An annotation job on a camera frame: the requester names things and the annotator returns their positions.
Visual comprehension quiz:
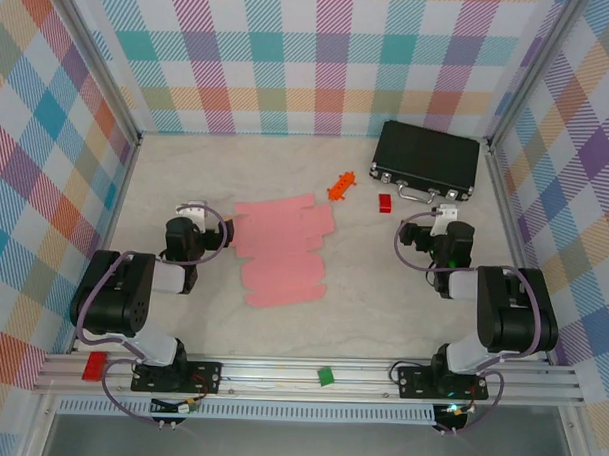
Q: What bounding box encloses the orange plastic toy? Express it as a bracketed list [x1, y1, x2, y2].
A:
[326, 170, 359, 203]

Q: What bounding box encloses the aluminium frame post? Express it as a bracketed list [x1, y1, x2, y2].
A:
[484, 0, 584, 154]
[46, 0, 148, 148]

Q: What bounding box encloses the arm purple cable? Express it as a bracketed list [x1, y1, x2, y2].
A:
[71, 198, 235, 429]
[387, 208, 566, 441]

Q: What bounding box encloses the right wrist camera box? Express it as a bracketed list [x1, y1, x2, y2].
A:
[430, 202, 459, 239]

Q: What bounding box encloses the black carrying case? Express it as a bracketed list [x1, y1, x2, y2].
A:
[367, 118, 482, 205]

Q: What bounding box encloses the power connector with wires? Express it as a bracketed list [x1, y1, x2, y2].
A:
[435, 398, 480, 425]
[150, 395, 203, 416]

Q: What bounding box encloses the pink paper box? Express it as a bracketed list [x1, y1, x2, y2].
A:
[230, 191, 335, 311]

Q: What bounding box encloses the white slotted cable duct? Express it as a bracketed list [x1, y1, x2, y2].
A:
[57, 392, 437, 428]

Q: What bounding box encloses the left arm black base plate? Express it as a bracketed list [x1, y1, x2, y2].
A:
[131, 357, 224, 395]

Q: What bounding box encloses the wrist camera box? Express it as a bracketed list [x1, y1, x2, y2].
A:
[176, 199, 209, 234]
[430, 202, 459, 239]

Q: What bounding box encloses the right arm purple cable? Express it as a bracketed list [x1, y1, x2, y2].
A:
[387, 208, 566, 441]

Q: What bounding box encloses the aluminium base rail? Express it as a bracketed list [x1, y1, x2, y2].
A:
[33, 346, 589, 414]

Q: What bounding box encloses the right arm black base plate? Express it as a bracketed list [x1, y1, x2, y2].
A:
[396, 364, 491, 404]

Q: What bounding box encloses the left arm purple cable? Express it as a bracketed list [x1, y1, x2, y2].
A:
[71, 198, 235, 429]

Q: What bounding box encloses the flat red brick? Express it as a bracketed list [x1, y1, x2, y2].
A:
[81, 350, 110, 382]

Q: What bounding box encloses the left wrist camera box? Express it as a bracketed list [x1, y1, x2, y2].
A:
[176, 199, 209, 234]

